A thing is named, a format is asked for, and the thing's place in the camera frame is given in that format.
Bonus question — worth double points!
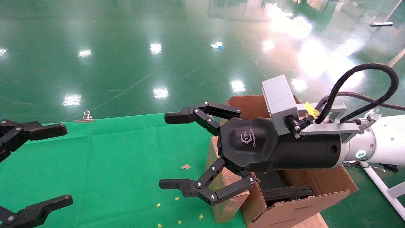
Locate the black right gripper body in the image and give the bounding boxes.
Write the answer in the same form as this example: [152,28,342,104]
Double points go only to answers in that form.
[218,117,344,174]

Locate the grey metal camera bracket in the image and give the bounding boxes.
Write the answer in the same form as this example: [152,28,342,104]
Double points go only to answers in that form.
[296,103,362,143]

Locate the green table cloth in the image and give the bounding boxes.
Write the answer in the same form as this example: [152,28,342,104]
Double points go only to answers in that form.
[0,113,247,228]

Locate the yellow cable tag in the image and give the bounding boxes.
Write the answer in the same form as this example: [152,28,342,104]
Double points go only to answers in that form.
[304,101,320,118]

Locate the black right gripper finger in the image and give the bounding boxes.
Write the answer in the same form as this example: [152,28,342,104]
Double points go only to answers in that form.
[164,101,242,137]
[159,157,256,206]

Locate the white metal frame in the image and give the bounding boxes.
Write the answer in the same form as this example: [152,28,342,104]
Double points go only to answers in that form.
[362,162,405,221]

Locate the silver binder clip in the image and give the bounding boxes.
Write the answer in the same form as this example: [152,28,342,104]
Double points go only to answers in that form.
[75,110,95,123]

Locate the black foam insert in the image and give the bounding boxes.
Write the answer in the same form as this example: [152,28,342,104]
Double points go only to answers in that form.
[254,171,314,203]

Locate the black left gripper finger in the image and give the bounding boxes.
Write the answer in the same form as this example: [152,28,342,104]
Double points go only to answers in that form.
[0,119,68,162]
[0,194,74,228]

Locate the large open cardboard carton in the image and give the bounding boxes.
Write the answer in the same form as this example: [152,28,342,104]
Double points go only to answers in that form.
[226,95,359,228]

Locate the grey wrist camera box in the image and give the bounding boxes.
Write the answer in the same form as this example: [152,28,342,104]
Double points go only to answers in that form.
[261,75,300,136]

